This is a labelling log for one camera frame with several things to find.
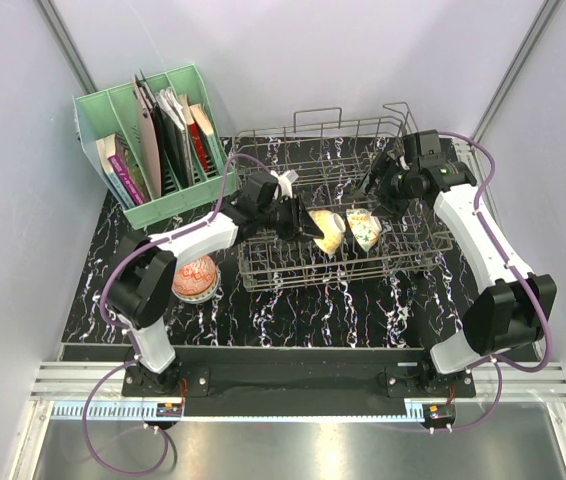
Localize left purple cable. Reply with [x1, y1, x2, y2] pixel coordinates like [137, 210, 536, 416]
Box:
[82, 153, 277, 474]

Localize blue zigzag pattern bowl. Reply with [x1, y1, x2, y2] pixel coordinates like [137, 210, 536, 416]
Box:
[172, 255, 217, 283]

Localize yellow checked bowl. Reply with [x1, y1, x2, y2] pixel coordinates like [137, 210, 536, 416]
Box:
[310, 210, 346, 256]

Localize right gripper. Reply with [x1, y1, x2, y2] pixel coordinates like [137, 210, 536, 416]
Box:
[347, 152, 417, 222]

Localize grey wire dish rack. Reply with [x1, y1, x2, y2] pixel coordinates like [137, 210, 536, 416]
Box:
[232, 102, 452, 292]

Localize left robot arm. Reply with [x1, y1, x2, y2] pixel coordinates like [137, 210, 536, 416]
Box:
[101, 171, 324, 396]

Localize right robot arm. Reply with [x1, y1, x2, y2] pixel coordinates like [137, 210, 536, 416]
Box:
[355, 130, 557, 397]

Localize pink folder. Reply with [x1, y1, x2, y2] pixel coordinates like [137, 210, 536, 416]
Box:
[133, 75, 162, 200]

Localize green file organizer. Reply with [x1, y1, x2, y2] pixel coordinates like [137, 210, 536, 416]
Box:
[74, 65, 237, 229]

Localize white papers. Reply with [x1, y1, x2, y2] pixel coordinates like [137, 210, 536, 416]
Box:
[156, 87, 187, 130]

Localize green floral bowl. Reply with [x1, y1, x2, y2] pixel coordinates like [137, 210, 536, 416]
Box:
[346, 208, 382, 252]

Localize red book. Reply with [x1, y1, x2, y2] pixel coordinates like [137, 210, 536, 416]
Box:
[183, 104, 220, 174]

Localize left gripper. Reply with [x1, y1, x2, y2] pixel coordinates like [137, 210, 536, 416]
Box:
[257, 194, 323, 242]

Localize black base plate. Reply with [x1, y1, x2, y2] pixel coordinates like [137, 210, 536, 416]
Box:
[122, 346, 476, 421]

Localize plain white bowl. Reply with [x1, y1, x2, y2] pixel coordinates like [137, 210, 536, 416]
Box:
[172, 286, 218, 304]

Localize white bowl black stripes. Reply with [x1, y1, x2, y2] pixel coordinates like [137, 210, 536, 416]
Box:
[172, 272, 220, 303]

